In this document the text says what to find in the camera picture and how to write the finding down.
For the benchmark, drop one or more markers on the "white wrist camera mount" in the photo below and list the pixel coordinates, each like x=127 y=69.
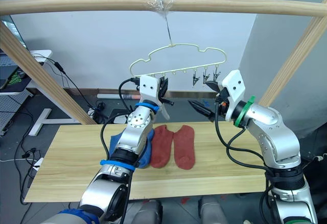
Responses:
x=233 y=91
x=149 y=88

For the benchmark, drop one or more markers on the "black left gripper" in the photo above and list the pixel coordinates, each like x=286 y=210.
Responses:
x=162 y=93

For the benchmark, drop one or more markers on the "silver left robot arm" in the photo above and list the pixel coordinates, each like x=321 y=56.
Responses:
x=138 y=121

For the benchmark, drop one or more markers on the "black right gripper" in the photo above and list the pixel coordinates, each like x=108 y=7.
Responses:
x=222 y=101

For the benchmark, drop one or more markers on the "green wrist band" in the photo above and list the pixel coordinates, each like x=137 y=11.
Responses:
x=244 y=112

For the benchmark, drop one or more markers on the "blue sock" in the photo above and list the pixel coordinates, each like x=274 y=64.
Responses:
x=147 y=152

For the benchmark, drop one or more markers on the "red sock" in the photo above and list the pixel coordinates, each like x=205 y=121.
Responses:
x=184 y=148
x=159 y=147

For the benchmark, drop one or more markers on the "black bulky object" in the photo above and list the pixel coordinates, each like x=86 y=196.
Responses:
x=316 y=144

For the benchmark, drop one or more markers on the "dark computer mouse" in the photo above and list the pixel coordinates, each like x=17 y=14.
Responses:
x=21 y=74

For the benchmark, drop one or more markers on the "small metal hanger clip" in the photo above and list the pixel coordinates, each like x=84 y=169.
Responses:
x=195 y=79
x=216 y=74
x=205 y=77

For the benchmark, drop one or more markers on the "open laptop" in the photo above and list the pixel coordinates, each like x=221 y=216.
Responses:
x=12 y=24

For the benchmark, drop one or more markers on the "white perforated panel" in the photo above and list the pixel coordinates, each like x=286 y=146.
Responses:
x=7 y=111

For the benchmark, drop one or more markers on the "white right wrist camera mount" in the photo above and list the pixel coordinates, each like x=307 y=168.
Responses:
x=233 y=91

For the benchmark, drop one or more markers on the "white desk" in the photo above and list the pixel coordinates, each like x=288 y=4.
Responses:
x=39 y=123

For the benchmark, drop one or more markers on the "blue wrist band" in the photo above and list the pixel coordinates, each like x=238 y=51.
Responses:
x=146 y=105

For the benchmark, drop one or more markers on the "white socket strip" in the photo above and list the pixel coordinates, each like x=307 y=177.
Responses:
x=92 y=112

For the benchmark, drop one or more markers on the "horizontal wooden rail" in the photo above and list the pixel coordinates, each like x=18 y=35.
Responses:
x=76 y=2

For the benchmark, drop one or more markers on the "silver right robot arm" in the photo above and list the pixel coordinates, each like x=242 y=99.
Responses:
x=276 y=137

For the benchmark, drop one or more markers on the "slanted wooden post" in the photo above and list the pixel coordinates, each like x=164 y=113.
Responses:
x=38 y=75
x=293 y=60

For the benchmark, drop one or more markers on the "black mouse pad green logo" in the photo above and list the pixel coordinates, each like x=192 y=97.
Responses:
x=18 y=84

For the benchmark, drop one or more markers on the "white box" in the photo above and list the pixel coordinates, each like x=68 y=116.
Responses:
x=120 y=119

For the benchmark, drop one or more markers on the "white power strip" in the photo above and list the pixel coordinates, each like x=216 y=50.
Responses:
x=38 y=163

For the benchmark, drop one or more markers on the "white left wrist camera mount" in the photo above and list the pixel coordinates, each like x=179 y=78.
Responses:
x=149 y=88

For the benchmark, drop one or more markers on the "white tube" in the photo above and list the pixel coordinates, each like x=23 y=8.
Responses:
x=112 y=96

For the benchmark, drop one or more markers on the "clear tape wad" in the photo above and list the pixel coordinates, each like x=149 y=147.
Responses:
x=159 y=1

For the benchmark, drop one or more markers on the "grey rounded shape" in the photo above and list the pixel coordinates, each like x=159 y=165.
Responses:
x=212 y=210
x=146 y=212

